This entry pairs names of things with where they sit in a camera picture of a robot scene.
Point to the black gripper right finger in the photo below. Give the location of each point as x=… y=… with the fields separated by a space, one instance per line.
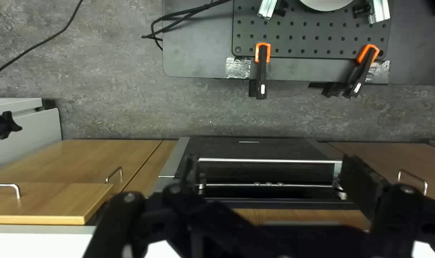
x=408 y=223

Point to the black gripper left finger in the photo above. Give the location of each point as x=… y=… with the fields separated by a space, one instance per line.
x=132 y=223

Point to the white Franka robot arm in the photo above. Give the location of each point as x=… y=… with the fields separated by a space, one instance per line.
x=325 y=3

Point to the narrow wooden filler panel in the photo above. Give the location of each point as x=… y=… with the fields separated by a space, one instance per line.
x=151 y=166

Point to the wooden cabinet door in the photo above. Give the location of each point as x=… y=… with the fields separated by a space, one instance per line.
x=384 y=157
x=75 y=157

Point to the wooden drawer front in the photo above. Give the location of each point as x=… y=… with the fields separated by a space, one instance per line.
x=50 y=202

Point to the long wooden fascia panel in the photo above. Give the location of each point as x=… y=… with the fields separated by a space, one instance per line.
x=298 y=216

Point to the white box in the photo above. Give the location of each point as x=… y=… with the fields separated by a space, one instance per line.
x=36 y=129

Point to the black built-in oven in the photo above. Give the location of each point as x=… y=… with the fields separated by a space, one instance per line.
x=265 y=144

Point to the grey pegboard panel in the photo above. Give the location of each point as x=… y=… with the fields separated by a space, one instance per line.
x=193 y=51

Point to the black perforated mounting board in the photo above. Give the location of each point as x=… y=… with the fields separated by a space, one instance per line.
x=312 y=33

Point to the black knobbed mount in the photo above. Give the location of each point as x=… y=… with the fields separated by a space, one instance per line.
x=0 y=124

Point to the aluminium extrusion rail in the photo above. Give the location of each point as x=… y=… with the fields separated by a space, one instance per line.
x=378 y=10
x=269 y=7

